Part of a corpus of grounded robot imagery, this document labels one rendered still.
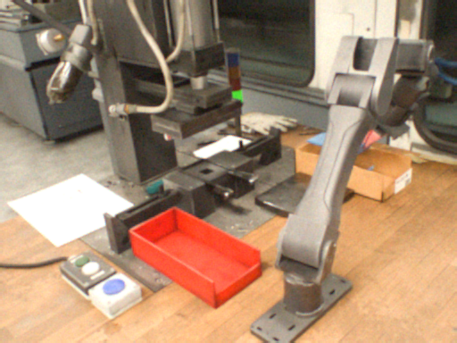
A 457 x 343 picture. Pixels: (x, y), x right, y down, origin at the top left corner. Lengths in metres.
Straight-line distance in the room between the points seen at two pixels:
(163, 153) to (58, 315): 0.56
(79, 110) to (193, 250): 3.37
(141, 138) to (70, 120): 3.03
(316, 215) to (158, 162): 0.64
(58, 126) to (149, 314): 3.46
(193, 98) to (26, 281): 0.49
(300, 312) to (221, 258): 0.22
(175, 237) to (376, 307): 0.43
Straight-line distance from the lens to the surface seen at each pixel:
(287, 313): 0.84
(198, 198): 1.08
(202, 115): 1.03
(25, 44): 4.08
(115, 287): 0.90
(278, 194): 1.15
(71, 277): 0.97
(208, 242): 1.00
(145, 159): 1.29
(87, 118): 4.34
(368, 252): 0.99
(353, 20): 1.55
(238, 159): 1.18
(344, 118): 0.81
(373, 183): 1.15
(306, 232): 0.77
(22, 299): 1.01
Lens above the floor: 1.48
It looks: 27 degrees down
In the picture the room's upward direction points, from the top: 6 degrees counter-clockwise
